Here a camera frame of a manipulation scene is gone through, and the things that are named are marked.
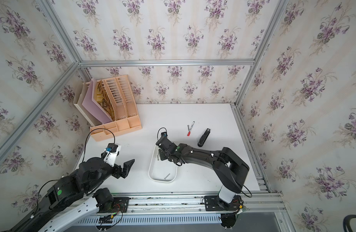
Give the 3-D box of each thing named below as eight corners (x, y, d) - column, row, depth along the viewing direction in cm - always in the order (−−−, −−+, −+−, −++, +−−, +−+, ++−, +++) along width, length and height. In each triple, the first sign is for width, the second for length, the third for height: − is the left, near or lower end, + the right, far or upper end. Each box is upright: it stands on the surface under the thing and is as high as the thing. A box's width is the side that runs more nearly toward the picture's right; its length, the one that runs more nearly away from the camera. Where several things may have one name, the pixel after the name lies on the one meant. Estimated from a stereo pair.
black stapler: (196, 145, 97) (196, 143, 95) (205, 129, 106) (205, 127, 104) (201, 148, 96) (202, 146, 94) (210, 131, 105) (211, 129, 103)
